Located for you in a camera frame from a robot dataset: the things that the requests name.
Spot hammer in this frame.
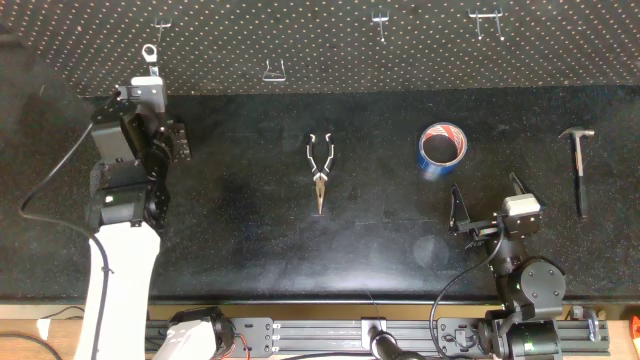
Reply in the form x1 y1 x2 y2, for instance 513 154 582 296
558 126 597 220

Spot pliers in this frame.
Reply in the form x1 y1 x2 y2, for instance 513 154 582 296
305 132 336 216

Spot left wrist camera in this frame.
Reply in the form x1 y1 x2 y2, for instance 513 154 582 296
130 75 168 114

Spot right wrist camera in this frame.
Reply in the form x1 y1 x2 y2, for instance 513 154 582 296
501 193 542 217

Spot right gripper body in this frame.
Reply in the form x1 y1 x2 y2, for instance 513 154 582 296
448 213 544 249

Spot black pegboard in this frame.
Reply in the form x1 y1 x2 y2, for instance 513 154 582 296
0 0 640 99

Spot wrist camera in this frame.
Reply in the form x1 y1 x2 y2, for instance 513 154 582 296
130 75 168 114
501 193 542 217

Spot wrench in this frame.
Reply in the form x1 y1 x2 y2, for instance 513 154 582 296
141 43 161 79

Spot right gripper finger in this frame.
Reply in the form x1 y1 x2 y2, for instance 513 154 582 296
508 172 531 197
448 183 472 231

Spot roll of blue tape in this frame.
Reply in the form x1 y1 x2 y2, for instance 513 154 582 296
417 121 469 182

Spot mounting rail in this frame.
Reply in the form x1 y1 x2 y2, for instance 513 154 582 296
144 304 612 360

